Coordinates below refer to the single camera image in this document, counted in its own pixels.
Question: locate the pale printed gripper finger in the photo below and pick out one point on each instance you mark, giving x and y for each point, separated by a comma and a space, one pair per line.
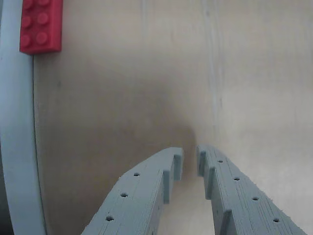
239, 205
141, 200

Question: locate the red lego block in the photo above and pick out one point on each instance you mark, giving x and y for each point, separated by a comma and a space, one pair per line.
40, 27

